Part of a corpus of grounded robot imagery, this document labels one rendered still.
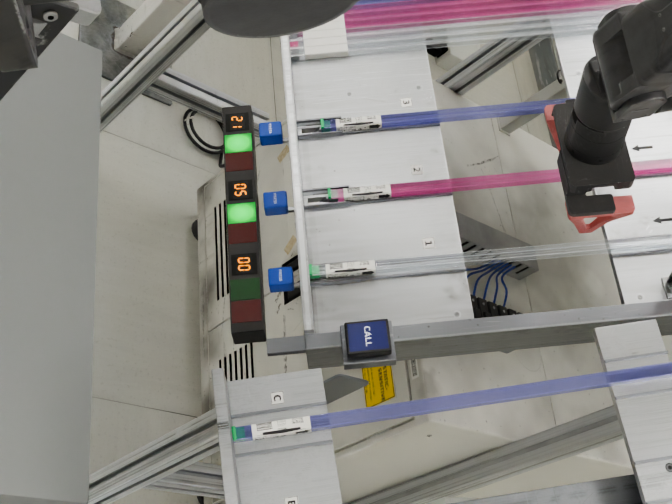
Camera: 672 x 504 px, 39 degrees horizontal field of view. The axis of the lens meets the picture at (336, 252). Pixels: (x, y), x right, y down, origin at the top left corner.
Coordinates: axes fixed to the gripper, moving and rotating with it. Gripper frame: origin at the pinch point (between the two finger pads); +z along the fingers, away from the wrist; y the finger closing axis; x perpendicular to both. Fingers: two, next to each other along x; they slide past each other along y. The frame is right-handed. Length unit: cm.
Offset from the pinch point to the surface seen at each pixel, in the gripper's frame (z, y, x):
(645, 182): 14.4, 8.9, -12.9
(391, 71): 13.8, 30.0, 17.5
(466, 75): 53, 60, 0
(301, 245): 11.2, 2.4, 31.3
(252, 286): 14.1, -1.1, 37.7
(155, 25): 67, 92, 63
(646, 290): 14.2, -6.2, -9.5
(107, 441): 74, 1, 72
